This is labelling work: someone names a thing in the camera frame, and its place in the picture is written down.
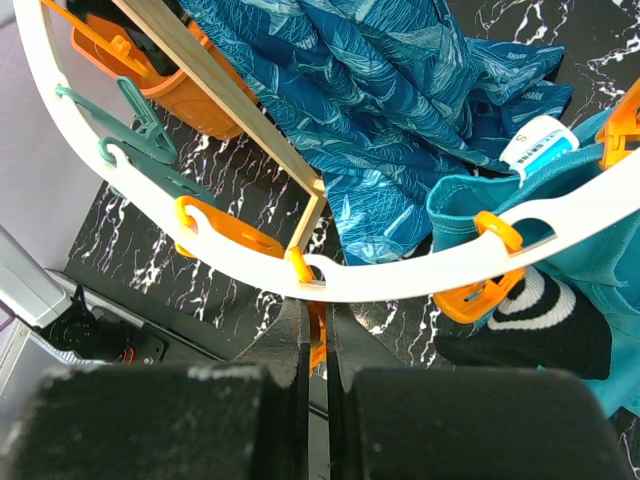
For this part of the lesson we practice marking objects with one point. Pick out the white round clip hanger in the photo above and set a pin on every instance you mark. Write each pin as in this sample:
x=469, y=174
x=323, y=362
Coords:
x=482, y=258

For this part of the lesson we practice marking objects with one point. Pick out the green clothespin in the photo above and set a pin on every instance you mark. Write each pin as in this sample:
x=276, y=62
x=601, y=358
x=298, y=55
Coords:
x=169, y=180

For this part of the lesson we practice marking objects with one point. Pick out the black white striped sock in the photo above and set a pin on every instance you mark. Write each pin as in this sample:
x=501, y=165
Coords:
x=542, y=322

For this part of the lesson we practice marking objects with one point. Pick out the teal cloth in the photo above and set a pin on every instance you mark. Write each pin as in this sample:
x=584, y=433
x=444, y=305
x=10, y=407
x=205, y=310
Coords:
x=604, y=265

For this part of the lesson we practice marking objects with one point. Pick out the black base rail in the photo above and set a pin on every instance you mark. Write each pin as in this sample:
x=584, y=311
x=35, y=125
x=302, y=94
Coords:
x=93, y=328

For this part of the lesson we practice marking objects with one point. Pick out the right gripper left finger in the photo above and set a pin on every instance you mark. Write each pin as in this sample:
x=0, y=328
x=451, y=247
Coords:
x=243, y=419

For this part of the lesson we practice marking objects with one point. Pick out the orange plastic basket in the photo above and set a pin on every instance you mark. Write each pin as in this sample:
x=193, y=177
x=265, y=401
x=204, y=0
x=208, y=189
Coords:
x=108, y=38

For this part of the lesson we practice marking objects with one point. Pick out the wooden clothes rack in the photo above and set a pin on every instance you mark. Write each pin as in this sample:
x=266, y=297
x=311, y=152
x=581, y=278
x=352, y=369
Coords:
x=158, y=22

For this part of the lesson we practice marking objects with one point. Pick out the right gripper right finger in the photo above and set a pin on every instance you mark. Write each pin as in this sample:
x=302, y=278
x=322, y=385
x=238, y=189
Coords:
x=390, y=421

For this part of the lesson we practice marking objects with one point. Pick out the blue patterned cloth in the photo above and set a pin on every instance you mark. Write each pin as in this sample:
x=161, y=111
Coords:
x=384, y=98

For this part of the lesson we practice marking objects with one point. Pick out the orange clothespin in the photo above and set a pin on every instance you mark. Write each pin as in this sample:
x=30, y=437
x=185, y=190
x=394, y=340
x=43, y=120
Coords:
x=317, y=311
x=468, y=304
x=228, y=226

